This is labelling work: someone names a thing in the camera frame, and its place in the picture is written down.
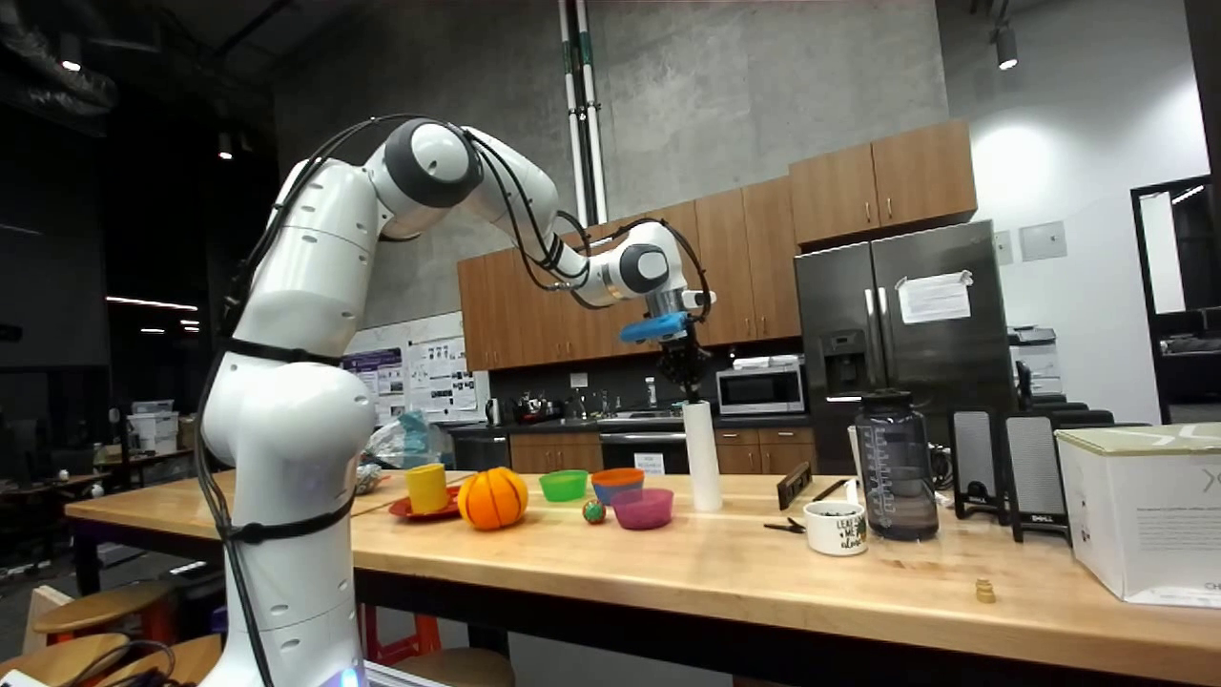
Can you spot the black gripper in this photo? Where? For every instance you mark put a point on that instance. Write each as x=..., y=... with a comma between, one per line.
x=686, y=359

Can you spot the white tissue roll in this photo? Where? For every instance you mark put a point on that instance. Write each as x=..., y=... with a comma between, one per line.
x=702, y=455

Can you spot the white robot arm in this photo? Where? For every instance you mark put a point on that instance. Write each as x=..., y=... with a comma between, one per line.
x=293, y=422

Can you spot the silver microwave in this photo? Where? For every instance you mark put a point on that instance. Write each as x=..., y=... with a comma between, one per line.
x=766, y=392

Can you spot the orange bowl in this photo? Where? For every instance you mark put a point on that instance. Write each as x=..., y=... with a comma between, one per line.
x=618, y=476

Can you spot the pink bowl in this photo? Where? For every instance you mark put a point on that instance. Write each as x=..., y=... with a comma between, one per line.
x=643, y=508

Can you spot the blue-grey bowl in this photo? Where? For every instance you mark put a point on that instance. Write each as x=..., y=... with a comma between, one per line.
x=609, y=492

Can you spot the green bowl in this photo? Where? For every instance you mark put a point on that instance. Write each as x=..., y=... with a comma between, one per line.
x=559, y=486

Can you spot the small green ball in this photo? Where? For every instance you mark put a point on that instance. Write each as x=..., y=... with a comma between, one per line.
x=593, y=514

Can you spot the dark glass jar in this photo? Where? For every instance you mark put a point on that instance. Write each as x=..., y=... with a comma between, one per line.
x=896, y=467

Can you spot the white mug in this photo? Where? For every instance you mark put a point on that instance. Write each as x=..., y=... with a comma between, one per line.
x=836, y=527

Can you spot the orange plush basketball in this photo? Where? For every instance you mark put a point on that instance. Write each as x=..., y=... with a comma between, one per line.
x=495, y=497

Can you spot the black refrigerator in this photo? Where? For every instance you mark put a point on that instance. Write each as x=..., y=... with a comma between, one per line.
x=908, y=312

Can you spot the wooden upper cabinets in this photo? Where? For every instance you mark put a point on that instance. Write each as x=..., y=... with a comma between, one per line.
x=744, y=240

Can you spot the yellow ribbed cup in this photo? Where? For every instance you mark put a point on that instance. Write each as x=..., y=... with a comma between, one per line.
x=430, y=486

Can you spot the red plate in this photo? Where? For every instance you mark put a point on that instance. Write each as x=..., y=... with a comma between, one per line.
x=411, y=514

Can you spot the white cardboard box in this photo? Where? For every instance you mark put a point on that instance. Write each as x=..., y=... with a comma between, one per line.
x=1147, y=508

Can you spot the wooden stool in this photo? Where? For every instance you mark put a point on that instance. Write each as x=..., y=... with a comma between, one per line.
x=134, y=609

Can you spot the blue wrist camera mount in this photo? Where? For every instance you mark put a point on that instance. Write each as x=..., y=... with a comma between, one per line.
x=655, y=331

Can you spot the black picture frame stand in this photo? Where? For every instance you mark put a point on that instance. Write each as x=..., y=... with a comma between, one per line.
x=1009, y=467

